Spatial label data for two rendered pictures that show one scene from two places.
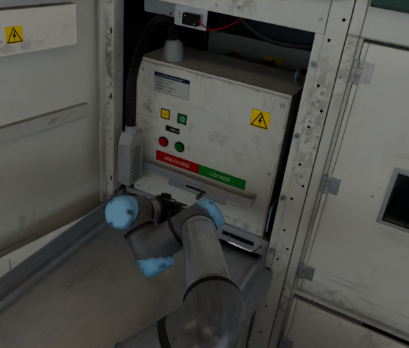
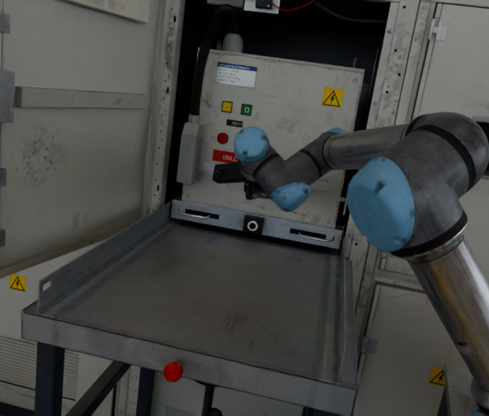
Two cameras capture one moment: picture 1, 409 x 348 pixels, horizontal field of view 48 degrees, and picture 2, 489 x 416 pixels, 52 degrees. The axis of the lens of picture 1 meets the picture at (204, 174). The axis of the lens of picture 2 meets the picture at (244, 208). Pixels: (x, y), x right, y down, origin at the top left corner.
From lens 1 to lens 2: 68 cm
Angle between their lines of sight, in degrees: 21
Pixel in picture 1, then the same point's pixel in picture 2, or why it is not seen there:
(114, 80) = (173, 73)
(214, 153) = (281, 142)
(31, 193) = (87, 186)
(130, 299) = (229, 280)
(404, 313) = not seen: outside the picture
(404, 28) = not seen: outside the picture
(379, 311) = not seen: hidden behind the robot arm
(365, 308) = not seen: hidden behind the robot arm
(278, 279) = (357, 269)
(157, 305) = (260, 283)
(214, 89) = (284, 73)
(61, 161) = (115, 156)
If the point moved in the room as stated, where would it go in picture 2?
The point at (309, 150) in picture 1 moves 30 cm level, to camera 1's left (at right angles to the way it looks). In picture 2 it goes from (387, 116) to (285, 102)
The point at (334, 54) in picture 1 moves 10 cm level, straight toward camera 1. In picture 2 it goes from (409, 20) to (421, 14)
